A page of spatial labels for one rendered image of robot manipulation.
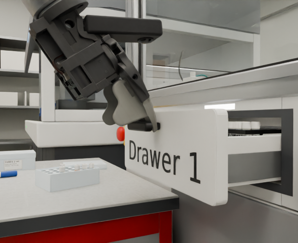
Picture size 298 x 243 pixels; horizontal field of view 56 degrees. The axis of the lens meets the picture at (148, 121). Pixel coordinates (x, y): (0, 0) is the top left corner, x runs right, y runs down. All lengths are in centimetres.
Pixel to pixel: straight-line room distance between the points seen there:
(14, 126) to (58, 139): 339
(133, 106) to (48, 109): 83
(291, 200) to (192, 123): 16
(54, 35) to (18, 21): 441
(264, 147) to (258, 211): 11
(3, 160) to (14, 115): 365
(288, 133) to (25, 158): 75
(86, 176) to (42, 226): 20
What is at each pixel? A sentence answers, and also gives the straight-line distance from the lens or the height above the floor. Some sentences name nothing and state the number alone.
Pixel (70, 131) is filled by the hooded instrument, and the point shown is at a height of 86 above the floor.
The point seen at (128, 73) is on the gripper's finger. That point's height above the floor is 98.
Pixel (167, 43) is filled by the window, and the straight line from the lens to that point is 72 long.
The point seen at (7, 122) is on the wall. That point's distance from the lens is 458.
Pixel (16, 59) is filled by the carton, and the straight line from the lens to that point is 419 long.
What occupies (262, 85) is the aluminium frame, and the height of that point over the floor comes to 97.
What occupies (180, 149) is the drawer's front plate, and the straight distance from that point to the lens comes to 38.
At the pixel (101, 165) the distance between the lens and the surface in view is 89.
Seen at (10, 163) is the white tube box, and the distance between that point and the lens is 95.
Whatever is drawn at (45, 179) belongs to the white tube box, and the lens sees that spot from 67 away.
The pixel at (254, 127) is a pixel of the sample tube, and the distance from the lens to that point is 44.
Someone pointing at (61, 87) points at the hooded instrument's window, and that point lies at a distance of 123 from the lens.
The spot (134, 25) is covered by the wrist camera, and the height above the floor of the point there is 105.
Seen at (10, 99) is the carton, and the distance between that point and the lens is 421.
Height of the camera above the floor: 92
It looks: 1 degrees down
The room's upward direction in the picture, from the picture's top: straight up
